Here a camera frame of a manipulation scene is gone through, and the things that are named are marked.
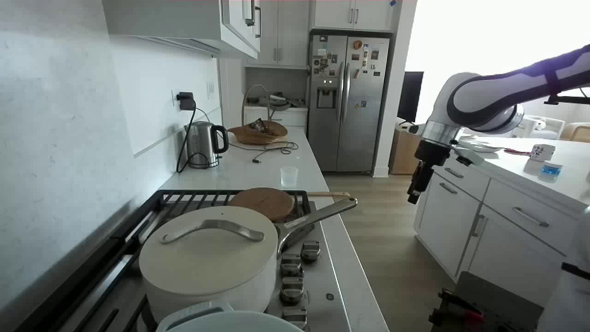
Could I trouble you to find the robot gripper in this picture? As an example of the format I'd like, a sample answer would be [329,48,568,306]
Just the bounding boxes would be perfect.
[406,138,454,207]

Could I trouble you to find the black stove knob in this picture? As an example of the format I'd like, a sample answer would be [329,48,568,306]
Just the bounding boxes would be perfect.
[299,240,323,264]
[279,273,305,291]
[281,254,305,277]
[281,304,310,328]
[279,286,305,308]

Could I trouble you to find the white dutch oven with lid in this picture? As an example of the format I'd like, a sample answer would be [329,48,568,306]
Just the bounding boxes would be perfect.
[155,299,305,332]

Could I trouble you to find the black gas stove cooktop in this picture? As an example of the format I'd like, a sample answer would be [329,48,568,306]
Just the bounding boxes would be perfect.
[17,186,329,332]

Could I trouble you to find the brown wooden box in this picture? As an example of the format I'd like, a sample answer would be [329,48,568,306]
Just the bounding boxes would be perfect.
[390,124,426,177]

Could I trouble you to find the white papers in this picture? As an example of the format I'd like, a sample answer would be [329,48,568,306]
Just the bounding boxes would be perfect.
[452,136,506,162]

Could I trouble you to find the stainless steel refrigerator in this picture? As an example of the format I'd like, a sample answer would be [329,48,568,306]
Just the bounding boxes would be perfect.
[307,29,395,175]

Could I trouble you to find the white kitchen island cabinet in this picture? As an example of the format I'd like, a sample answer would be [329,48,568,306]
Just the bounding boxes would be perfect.
[412,131,590,310]

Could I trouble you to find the black monitor screen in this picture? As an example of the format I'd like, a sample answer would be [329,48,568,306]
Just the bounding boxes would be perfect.
[397,70,426,124]

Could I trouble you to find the small white box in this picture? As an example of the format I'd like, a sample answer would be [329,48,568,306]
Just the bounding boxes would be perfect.
[524,142,559,175]

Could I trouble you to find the black and red tool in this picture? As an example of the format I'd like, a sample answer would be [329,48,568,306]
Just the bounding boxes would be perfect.
[428,288,491,332]

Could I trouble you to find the clear plastic cup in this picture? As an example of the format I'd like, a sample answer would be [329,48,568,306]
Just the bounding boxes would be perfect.
[279,164,301,188]

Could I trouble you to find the small blue item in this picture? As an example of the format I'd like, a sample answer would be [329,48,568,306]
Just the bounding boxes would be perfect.
[539,160,565,183]

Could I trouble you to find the round wooden trivet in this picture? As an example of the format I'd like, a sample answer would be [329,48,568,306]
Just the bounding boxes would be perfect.
[229,186,297,223]

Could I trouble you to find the grey bowl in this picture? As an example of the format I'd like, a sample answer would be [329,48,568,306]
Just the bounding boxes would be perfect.
[266,90,292,111]

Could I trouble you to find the dark kitchen tool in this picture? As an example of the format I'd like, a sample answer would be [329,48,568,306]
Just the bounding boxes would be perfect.
[248,116,281,138]

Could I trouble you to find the white cabinet above refrigerator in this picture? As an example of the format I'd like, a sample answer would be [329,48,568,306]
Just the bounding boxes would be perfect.
[308,0,399,35]

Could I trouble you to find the stainless electric kettle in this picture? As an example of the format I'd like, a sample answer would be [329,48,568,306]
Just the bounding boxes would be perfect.
[185,120,231,170]

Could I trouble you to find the thin black coiled cable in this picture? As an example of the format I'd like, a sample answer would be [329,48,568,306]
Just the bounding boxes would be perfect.
[251,138,301,166]

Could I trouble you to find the wooden basket with wire handle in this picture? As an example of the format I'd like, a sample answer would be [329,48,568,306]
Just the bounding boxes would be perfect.
[227,116,290,148]

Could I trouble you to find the white saucepan with long handle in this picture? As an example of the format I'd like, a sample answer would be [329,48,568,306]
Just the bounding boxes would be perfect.
[143,195,360,323]

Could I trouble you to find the black kettle power cable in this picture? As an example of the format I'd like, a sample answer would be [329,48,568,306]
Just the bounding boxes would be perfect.
[176,107,200,175]

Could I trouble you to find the black wall plug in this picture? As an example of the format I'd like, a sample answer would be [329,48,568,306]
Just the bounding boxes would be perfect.
[176,90,198,112]

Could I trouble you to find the white wall cabinets with handles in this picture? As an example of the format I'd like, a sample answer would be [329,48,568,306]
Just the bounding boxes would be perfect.
[100,0,268,61]

